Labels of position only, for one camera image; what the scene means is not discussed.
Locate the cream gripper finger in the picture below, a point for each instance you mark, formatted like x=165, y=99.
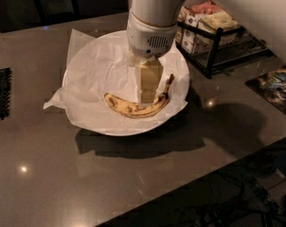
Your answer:
x=134, y=62
x=150, y=73

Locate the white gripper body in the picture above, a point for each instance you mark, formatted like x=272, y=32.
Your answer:
x=148, y=39

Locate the spotted yellow banana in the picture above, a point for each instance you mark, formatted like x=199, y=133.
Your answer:
x=134, y=110

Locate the white paper liner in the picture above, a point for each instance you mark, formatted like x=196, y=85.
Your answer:
x=102, y=70

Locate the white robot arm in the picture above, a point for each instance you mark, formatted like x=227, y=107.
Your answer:
x=152, y=24

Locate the pink snack packets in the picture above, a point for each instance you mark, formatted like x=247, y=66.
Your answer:
x=207, y=7

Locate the cream snack packets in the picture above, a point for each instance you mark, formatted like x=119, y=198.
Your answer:
x=220, y=19

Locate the dark appliance in background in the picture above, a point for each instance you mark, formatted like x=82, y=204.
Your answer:
x=57, y=11

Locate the colourful printed mat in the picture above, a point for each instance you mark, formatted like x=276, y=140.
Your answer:
x=272, y=87

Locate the black mesh mat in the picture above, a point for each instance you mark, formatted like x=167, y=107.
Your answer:
x=5, y=85

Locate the black wire snack rack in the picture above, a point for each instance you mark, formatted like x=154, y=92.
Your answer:
x=214, y=50

